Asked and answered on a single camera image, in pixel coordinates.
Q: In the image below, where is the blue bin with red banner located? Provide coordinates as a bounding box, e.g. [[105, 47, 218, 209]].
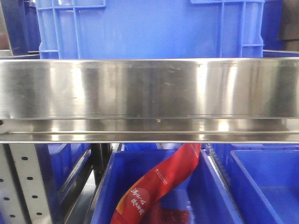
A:
[[91, 150, 242, 224]]

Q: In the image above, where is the blue bin lower left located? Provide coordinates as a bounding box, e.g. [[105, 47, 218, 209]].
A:
[[36, 143, 92, 199]]

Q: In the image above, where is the large blue plastic bin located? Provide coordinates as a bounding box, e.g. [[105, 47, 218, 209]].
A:
[[36, 0, 264, 59]]

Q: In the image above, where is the blue bin lower right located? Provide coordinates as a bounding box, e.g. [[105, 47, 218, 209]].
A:
[[208, 143, 299, 224]]

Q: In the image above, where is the red printed banner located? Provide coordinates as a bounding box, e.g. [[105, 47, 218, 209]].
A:
[[111, 143, 201, 224]]

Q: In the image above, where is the perforated grey metal upright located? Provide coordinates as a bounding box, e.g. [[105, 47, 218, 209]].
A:
[[0, 143, 63, 224]]

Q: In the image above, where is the stainless steel shelf rail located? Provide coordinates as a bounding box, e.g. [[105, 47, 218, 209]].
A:
[[0, 58, 299, 143]]

